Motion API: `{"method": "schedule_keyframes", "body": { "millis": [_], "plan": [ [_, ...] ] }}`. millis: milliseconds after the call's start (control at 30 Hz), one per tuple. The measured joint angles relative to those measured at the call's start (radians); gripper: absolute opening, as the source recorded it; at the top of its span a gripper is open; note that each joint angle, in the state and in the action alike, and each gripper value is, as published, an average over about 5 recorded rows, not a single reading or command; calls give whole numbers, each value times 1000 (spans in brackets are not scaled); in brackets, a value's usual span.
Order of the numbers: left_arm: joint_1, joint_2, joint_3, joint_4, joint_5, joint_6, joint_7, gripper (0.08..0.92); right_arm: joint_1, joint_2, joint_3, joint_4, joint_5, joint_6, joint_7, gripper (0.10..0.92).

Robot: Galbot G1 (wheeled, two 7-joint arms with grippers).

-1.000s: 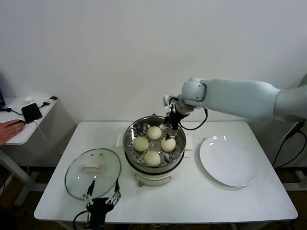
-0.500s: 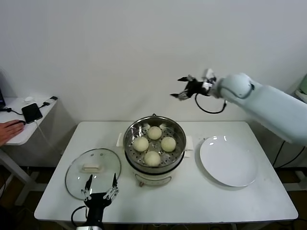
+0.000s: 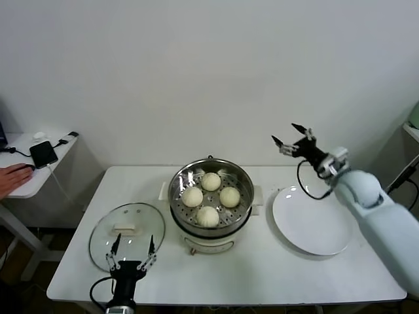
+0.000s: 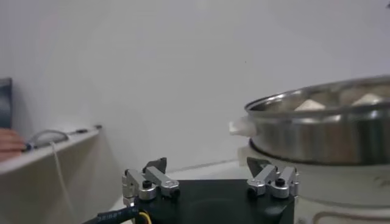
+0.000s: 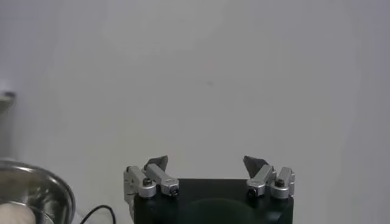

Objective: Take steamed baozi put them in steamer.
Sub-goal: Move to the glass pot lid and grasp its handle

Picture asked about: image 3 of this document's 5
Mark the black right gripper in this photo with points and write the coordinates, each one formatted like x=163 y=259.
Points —
x=309 y=150

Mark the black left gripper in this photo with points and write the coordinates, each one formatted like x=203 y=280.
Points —
x=127 y=274

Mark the round glass pot lid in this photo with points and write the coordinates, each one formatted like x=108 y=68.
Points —
x=137 y=222

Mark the white steamed baozi bun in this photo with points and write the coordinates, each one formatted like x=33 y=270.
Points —
x=229 y=197
x=210 y=181
x=192 y=197
x=207 y=216

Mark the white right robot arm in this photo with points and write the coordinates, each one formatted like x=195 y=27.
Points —
x=376 y=222

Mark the perforated steel steamer pot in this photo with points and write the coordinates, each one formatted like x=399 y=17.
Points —
x=178 y=183

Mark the person's bare hand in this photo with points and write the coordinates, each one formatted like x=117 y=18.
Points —
x=13 y=181

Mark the cream electric cooker base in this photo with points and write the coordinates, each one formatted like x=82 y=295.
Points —
x=209 y=243

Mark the round white plate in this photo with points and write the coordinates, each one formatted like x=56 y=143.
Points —
x=307 y=225

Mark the white shelf board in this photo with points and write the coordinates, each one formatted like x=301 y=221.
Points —
x=412 y=131

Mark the pale green appliance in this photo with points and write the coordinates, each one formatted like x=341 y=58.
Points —
x=415 y=114

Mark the white side table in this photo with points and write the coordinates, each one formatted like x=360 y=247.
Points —
x=23 y=192

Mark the black smartphone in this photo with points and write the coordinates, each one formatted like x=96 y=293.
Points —
x=43 y=154

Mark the small white earbud case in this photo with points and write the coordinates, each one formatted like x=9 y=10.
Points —
x=39 y=135

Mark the dark laptop screen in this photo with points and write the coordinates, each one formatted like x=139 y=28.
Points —
x=2 y=131

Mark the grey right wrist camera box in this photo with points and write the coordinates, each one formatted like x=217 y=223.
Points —
x=334 y=162

